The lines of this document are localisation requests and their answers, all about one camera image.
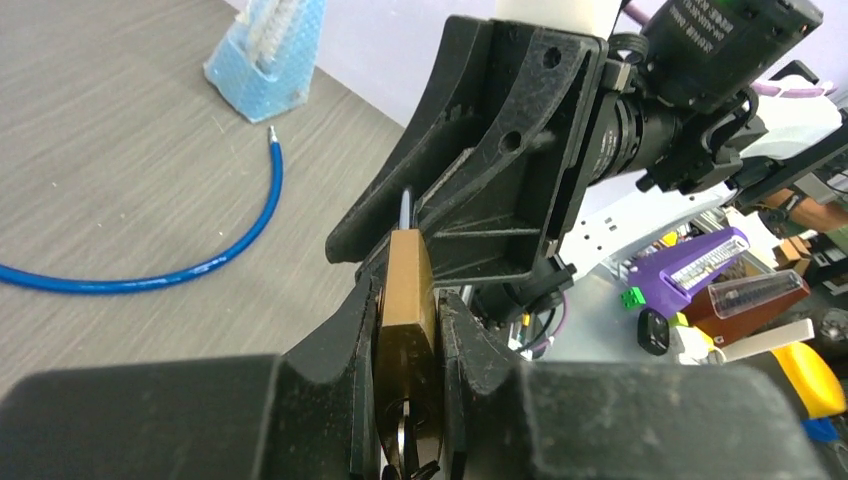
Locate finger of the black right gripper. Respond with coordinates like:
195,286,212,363
325,15,496,264
413,26,608,286

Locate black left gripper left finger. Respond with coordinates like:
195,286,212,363
1,278,380,479

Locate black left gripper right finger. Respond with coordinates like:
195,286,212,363
438,291,827,479

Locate padlock keys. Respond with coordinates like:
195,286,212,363
380,400,441,480

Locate brass padlock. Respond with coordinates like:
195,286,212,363
373,229,443,446

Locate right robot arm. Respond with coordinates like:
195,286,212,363
325,1,846,286

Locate purple metronome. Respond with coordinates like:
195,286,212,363
627,227,750,317

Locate blue mesh bag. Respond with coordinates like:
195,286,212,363
203,0,326,124

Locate brown metronome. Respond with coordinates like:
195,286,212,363
682,270,810,348

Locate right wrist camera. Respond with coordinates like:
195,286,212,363
591,1,824,193

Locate blue cable lock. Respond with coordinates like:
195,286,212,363
0,125,285,295

